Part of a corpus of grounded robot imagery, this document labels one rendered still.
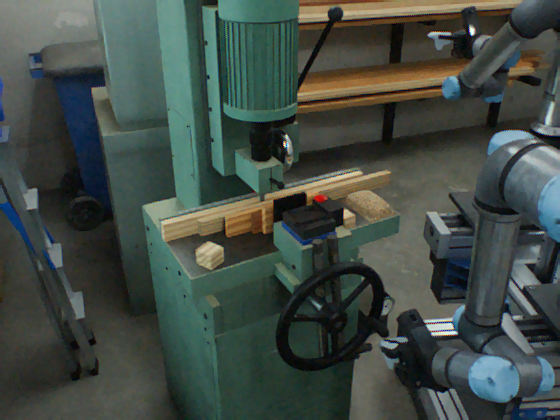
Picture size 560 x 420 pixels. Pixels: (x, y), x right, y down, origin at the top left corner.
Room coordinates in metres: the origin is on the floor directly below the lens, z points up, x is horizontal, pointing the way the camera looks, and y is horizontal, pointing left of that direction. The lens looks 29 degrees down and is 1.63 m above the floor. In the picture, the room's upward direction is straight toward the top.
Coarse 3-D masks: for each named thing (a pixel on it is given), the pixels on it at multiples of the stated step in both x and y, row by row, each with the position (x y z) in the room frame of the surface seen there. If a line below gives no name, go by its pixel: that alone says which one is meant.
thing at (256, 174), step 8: (240, 152) 1.30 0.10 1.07; (248, 152) 1.30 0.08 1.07; (240, 160) 1.28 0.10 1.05; (248, 160) 1.25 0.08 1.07; (272, 160) 1.25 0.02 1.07; (240, 168) 1.29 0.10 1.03; (248, 168) 1.24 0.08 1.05; (256, 168) 1.21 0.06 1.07; (264, 168) 1.20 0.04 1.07; (272, 168) 1.21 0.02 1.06; (280, 168) 1.22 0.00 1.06; (240, 176) 1.29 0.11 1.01; (248, 176) 1.24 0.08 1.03; (256, 176) 1.20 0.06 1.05; (264, 176) 1.20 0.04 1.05; (272, 176) 1.21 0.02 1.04; (280, 176) 1.22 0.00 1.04; (248, 184) 1.25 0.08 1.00; (256, 184) 1.20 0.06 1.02; (264, 184) 1.20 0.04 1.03; (272, 184) 1.21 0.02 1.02; (264, 192) 1.20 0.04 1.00
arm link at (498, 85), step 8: (496, 72) 1.72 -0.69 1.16; (504, 72) 1.72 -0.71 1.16; (488, 80) 1.71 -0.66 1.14; (496, 80) 1.72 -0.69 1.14; (504, 80) 1.72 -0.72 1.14; (488, 88) 1.70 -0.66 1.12; (496, 88) 1.72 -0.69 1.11; (504, 88) 1.73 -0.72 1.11; (480, 96) 1.71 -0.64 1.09; (488, 96) 1.73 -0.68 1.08; (496, 96) 1.72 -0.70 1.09
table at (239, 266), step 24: (360, 216) 1.26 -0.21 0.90; (192, 240) 1.14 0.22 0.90; (216, 240) 1.14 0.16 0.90; (240, 240) 1.14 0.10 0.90; (264, 240) 1.14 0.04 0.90; (360, 240) 1.21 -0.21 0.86; (192, 264) 1.04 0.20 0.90; (240, 264) 1.04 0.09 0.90; (264, 264) 1.07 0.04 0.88; (192, 288) 0.98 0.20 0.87; (216, 288) 1.01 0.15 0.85; (288, 288) 1.02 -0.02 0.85
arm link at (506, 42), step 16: (528, 0) 1.48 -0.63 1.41; (544, 0) 1.44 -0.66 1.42; (512, 16) 1.50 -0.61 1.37; (528, 16) 1.45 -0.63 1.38; (544, 16) 1.43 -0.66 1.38; (512, 32) 1.50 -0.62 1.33; (528, 32) 1.46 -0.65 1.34; (496, 48) 1.55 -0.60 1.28; (512, 48) 1.52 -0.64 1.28; (480, 64) 1.60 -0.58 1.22; (496, 64) 1.57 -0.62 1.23; (448, 80) 1.69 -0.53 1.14; (464, 80) 1.65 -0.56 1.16; (480, 80) 1.62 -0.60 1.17; (448, 96) 1.68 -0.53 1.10; (464, 96) 1.68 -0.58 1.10
